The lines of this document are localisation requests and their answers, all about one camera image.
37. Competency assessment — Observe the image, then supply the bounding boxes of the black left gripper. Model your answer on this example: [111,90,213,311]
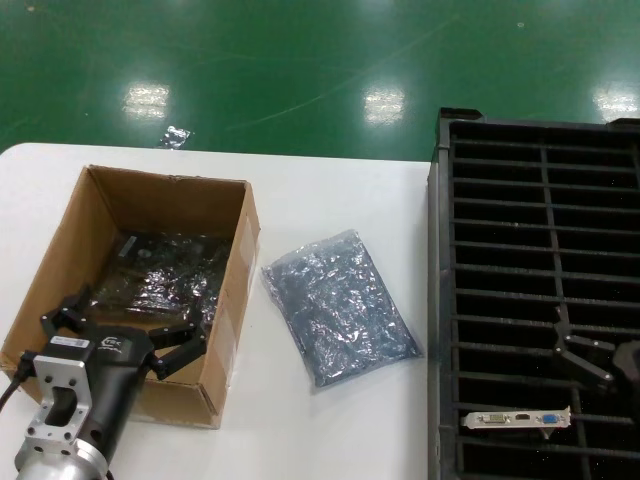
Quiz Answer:
[41,283,209,459]

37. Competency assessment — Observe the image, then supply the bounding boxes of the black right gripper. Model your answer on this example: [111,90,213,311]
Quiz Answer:
[553,305,640,395]

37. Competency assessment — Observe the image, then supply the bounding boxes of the graphics card with silver bracket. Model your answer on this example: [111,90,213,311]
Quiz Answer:
[459,404,573,442]

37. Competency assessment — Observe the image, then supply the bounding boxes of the grey antistatic bag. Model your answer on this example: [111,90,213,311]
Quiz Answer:
[260,228,425,395]

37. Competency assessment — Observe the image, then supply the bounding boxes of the bagged graphics card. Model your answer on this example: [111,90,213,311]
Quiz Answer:
[92,227,234,326]

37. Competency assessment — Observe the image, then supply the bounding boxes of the brown cardboard box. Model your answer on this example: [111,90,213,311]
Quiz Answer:
[0,164,262,430]

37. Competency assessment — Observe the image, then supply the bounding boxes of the black slotted plastic container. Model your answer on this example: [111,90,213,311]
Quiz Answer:
[427,107,640,480]

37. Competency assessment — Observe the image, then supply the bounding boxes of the crumpled foil scrap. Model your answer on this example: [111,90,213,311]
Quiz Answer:
[158,124,194,150]

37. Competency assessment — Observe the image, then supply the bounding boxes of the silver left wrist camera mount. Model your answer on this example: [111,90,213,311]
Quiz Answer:
[24,335,96,454]

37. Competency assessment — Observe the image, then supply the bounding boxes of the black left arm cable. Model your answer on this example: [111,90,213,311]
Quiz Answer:
[0,351,35,416]

